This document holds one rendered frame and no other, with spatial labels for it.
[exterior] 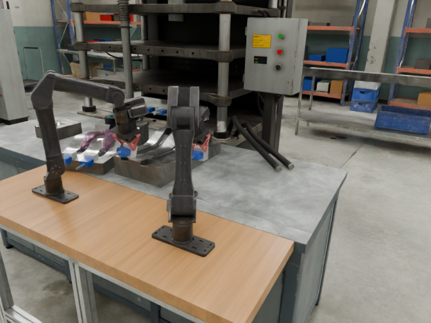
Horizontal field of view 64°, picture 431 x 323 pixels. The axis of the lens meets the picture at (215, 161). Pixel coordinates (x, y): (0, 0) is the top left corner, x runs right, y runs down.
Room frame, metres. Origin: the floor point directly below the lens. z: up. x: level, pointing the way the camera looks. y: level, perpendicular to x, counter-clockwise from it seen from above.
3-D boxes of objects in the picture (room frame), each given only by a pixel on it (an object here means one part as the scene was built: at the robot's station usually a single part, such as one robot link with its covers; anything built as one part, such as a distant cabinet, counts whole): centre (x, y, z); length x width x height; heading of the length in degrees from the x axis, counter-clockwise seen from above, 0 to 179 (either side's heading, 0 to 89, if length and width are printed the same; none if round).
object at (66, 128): (1.93, 0.92, 0.84); 0.20 x 0.15 x 0.07; 151
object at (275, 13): (2.60, 0.28, 1.45); 1.29 x 0.82 x 0.19; 61
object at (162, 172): (1.55, 0.21, 0.87); 0.50 x 0.26 x 0.14; 151
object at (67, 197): (1.19, 0.62, 0.84); 0.20 x 0.07 x 0.08; 61
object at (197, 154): (1.30, 0.08, 0.93); 0.13 x 0.05 x 0.05; 151
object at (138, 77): (2.60, 0.28, 0.96); 1.29 x 0.83 x 0.18; 61
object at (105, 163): (1.65, 0.56, 0.86); 0.50 x 0.26 x 0.11; 168
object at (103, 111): (2.61, 0.30, 0.76); 1.30 x 0.84 x 0.07; 61
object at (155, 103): (2.51, 0.29, 0.87); 0.50 x 0.27 x 0.17; 151
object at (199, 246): (0.90, 0.10, 0.84); 0.20 x 0.07 x 0.08; 61
